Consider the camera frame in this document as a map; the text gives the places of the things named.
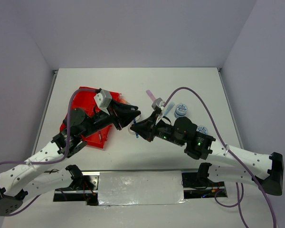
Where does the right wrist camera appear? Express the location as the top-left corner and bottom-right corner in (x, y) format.
(151, 97), (167, 124)

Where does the blue crayon pen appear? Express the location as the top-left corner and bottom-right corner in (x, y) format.
(132, 119), (139, 139)

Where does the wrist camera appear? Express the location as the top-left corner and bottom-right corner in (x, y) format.
(94, 89), (112, 114)
(151, 97), (167, 124)

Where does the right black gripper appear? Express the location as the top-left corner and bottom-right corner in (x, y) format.
(130, 111), (184, 146)

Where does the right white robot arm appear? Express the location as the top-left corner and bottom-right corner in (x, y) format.
(130, 113), (284, 196)

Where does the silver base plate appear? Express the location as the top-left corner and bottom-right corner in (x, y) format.
(53, 171), (227, 206)

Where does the pink highlighter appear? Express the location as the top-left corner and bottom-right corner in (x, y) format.
(146, 90), (156, 102)

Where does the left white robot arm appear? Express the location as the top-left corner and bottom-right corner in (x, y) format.
(0, 100), (141, 217)

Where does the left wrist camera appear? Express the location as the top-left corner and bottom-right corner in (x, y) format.
(94, 89), (112, 114)

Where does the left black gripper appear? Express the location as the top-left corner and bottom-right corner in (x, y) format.
(81, 98), (141, 138)

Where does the blue white bottle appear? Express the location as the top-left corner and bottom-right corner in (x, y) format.
(197, 125), (208, 134)
(174, 104), (188, 118)

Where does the blue capped highlighter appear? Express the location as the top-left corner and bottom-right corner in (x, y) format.
(163, 102), (175, 116)

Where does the small clear tape roll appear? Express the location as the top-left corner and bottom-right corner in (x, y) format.
(128, 126), (135, 135)

